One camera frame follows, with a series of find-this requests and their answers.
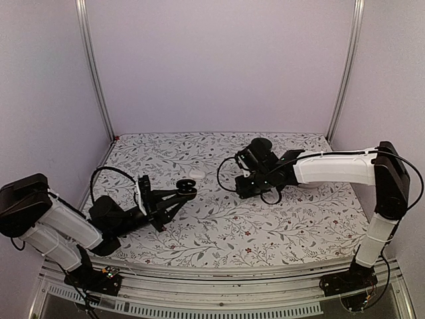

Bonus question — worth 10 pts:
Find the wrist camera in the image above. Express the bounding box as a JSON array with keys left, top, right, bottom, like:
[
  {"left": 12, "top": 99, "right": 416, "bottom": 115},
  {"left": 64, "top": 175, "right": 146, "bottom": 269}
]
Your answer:
[
  {"left": 135, "top": 175, "right": 151, "bottom": 216},
  {"left": 236, "top": 148, "right": 258, "bottom": 177}
]

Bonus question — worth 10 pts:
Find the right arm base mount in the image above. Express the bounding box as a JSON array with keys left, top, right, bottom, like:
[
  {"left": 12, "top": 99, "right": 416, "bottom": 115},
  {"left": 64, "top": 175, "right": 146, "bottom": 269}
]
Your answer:
[{"left": 319, "top": 264, "right": 378, "bottom": 296}]

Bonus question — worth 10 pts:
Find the beige plate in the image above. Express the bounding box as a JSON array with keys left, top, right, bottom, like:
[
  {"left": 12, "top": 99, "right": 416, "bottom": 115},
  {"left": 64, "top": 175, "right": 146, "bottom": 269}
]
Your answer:
[{"left": 298, "top": 182, "right": 323, "bottom": 189}]

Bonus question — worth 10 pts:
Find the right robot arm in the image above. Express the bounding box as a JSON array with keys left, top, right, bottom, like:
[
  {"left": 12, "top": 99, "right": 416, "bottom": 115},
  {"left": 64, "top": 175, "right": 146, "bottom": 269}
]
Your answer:
[{"left": 235, "top": 138, "right": 410, "bottom": 290}]

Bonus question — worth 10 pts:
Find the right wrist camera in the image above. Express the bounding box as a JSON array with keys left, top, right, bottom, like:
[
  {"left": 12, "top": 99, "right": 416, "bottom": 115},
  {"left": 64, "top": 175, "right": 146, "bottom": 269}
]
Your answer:
[{"left": 236, "top": 148, "right": 258, "bottom": 177}]

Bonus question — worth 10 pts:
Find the black earbud case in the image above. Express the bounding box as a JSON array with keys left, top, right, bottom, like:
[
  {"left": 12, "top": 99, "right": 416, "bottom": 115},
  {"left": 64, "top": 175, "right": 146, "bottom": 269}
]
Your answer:
[{"left": 176, "top": 179, "right": 197, "bottom": 196}]

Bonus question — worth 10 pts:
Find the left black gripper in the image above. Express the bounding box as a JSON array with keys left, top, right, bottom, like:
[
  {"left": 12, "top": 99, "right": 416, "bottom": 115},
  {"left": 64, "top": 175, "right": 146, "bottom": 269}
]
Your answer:
[{"left": 112, "top": 190, "right": 187, "bottom": 239}]

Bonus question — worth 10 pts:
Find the aluminium frame post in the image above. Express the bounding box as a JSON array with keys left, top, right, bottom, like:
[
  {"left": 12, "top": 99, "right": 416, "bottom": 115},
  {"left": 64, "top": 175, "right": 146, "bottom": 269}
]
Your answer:
[
  {"left": 75, "top": 0, "right": 116, "bottom": 142},
  {"left": 325, "top": 0, "right": 365, "bottom": 144}
]

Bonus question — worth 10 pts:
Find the camera cable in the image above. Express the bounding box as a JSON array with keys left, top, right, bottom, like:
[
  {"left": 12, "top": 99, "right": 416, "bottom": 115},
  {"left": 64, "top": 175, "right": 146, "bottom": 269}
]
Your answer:
[
  {"left": 89, "top": 165, "right": 139, "bottom": 207},
  {"left": 216, "top": 148, "right": 425, "bottom": 266}
]

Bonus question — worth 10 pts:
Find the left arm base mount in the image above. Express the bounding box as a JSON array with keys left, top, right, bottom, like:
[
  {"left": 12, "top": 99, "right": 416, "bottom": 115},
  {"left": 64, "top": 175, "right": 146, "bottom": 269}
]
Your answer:
[{"left": 64, "top": 265, "right": 123, "bottom": 296}]

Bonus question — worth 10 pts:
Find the right camera cable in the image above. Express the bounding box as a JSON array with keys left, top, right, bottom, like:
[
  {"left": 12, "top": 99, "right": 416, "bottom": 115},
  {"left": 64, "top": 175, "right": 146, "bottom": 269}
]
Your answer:
[{"left": 216, "top": 148, "right": 425, "bottom": 266}]

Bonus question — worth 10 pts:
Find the white earbud case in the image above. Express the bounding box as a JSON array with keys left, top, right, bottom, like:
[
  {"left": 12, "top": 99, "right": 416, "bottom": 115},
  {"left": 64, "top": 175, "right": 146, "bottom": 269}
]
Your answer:
[{"left": 189, "top": 169, "right": 206, "bottom": 179}]

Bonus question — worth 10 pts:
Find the floral table cloth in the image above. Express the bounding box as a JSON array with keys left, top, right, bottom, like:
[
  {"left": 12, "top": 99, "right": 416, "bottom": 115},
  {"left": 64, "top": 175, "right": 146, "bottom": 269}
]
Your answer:
[{"left": 93, "top": 132, "right": 369, "bottom": 268}]

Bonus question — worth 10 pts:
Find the left aluminium frame post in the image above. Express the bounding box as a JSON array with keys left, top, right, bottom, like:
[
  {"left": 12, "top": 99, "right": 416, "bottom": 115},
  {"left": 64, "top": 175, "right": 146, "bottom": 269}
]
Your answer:
[{"left": 75, "top": 0, "right": 116, "bottom": 142}]

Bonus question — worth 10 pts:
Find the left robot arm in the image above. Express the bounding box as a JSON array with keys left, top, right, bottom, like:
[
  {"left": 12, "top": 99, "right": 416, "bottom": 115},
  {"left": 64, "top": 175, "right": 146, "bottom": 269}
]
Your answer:
[{"left": 1, "top": 173, "right": 197, "bottom": 288}]

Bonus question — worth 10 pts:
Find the left camera cable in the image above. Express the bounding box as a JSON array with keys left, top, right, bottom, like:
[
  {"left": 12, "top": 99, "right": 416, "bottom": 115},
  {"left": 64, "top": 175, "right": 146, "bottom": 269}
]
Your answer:
[{"left": 89, "top": 165, "right": 139, "bottom": 207}]

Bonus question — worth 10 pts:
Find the aluminium front rail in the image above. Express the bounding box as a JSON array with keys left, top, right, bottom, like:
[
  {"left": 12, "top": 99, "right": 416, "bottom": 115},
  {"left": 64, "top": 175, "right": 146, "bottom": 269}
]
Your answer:
[{"left": 28, "top": 255, "right": 416, "bottom": 319}]

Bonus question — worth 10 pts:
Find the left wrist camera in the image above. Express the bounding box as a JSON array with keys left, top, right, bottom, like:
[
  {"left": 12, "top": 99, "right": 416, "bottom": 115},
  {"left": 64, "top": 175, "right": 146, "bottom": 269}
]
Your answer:
[{"left": 135, "top": 175, "right": 151, "bottom": 216}]

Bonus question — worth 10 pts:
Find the right aluminium frame post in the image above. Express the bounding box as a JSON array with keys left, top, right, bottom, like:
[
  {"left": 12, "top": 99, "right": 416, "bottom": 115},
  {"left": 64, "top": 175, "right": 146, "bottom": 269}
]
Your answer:
[{"left": 325, "top": 0, "right": 365, "bottom": 144}]

